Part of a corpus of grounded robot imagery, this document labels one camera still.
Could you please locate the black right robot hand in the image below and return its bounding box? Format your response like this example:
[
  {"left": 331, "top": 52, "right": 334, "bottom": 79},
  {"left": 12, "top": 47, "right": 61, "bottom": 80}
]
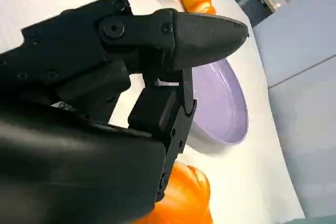
[{"left": 0, "top": 0, "right": 249, "bottom": 224}]

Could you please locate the lilac plate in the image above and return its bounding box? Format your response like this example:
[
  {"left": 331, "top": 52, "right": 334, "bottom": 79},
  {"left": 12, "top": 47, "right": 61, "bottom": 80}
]
[{"left": 183, "top": 58, "right": 249, "bottom": 147}]

